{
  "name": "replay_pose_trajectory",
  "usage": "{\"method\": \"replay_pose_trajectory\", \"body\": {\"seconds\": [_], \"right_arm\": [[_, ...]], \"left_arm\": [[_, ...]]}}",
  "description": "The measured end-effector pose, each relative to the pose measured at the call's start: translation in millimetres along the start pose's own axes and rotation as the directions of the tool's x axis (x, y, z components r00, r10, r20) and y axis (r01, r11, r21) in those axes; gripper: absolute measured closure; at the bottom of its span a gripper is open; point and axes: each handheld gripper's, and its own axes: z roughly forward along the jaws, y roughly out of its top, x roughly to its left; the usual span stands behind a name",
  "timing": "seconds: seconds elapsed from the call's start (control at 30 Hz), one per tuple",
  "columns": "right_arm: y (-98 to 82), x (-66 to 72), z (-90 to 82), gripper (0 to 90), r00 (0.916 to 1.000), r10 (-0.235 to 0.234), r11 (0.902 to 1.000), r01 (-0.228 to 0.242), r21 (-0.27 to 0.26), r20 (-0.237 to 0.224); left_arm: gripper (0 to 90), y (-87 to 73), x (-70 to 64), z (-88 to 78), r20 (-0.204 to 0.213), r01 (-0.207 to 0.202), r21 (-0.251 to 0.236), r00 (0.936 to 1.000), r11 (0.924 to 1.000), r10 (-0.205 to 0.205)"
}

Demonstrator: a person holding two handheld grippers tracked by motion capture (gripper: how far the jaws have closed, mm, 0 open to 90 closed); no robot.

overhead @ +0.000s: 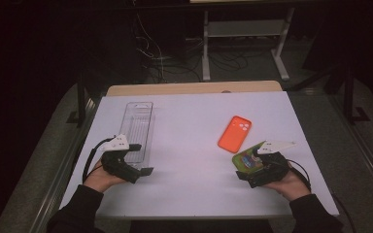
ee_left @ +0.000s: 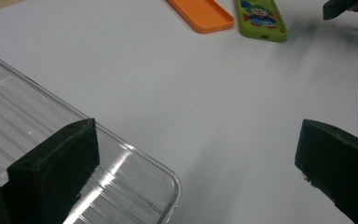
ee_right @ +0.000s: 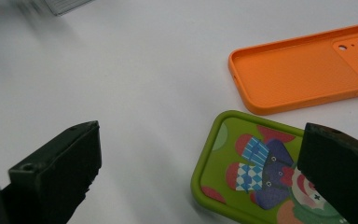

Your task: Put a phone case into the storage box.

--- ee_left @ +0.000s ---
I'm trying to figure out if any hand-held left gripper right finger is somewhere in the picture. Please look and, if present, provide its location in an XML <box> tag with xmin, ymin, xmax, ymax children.
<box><xmin>294</xmin><ymin>119</ymin><xmax>358</xmax><ymax>224</ymax></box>

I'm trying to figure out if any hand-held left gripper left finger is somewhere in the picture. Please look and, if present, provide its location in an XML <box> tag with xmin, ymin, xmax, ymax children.
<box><xmin>1</xmin><ymin>118</ymin><xmax>101</xmax><ymax>224</ymax></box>

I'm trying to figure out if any clear plastic tray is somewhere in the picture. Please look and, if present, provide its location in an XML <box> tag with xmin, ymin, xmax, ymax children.
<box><xmin>0</xmin><ymin>48</ymin><xmax>183</xmax><ymax>224</ymax></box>

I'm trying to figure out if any green clown print phone case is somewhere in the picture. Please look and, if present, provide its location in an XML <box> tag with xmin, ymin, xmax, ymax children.
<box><xmin>233</xmin><ymin>0</ymin><xmax>289</xmax><ymax>43</ymax></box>

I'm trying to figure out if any orange phone case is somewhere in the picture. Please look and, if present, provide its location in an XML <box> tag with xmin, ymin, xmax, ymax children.
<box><xmin>167</xmin><ymin>0</ymin><xmax>236</xmax><ymax>35</ymax></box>

